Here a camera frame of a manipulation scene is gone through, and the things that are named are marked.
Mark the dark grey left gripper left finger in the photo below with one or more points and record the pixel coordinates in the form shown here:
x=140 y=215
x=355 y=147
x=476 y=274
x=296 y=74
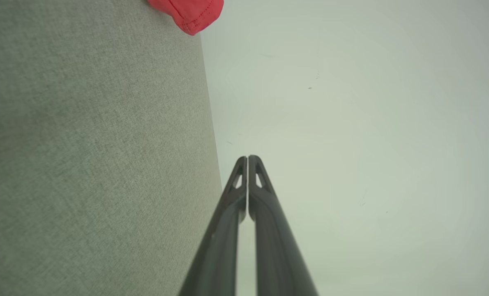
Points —
x=222 y=246

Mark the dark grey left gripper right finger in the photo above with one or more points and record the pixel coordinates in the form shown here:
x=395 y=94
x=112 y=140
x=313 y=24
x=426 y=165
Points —
x=277 y=255

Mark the red shorts with white stripe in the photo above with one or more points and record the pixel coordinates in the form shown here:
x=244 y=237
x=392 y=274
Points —
x=191 y=14

